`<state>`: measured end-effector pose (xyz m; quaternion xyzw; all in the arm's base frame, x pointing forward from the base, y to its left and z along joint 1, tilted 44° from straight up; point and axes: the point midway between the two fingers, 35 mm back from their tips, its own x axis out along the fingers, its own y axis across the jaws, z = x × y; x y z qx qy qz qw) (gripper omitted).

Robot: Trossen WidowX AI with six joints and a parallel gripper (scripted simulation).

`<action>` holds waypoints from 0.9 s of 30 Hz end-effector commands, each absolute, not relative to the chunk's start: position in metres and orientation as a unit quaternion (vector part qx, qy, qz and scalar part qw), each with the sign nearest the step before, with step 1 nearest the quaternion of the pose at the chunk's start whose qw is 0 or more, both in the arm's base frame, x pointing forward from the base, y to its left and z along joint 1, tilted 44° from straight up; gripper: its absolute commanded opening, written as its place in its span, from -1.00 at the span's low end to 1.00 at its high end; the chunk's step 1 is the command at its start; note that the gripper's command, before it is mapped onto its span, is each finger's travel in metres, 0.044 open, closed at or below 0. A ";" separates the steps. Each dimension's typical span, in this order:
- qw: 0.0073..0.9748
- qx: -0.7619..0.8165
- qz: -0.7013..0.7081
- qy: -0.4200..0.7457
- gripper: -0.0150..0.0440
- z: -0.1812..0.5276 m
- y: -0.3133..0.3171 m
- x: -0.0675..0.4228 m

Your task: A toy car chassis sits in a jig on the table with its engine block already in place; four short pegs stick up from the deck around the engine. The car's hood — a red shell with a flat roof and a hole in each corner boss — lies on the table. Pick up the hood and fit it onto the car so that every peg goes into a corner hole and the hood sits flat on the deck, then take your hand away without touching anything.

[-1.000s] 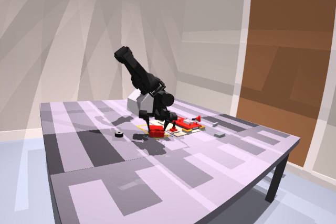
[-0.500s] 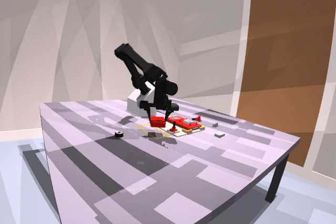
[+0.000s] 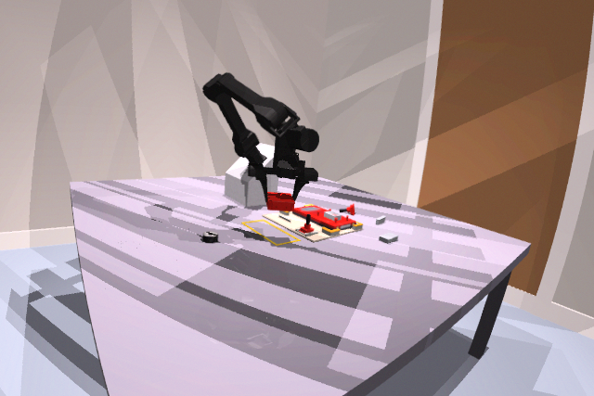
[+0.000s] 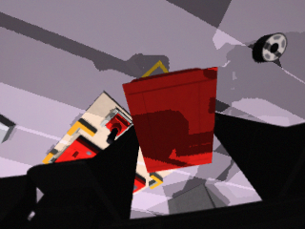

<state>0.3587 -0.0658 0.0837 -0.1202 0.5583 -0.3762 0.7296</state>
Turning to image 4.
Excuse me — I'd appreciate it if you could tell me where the red car hood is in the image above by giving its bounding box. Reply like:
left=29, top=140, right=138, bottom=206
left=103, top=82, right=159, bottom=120
left=122, top=67, right=218, bottom=173

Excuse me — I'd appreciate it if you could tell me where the black toy car wheel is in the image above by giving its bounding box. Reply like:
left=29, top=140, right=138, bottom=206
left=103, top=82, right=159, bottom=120
left=252, top=32, right=288, bottom=62

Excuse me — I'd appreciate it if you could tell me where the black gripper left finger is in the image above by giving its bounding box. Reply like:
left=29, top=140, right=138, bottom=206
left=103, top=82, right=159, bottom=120
left=27, top=125, right=139, bottom=220

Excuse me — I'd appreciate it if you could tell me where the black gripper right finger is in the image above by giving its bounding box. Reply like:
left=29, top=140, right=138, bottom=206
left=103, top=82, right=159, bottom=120
left=213, top=113, right=305, bottom=199

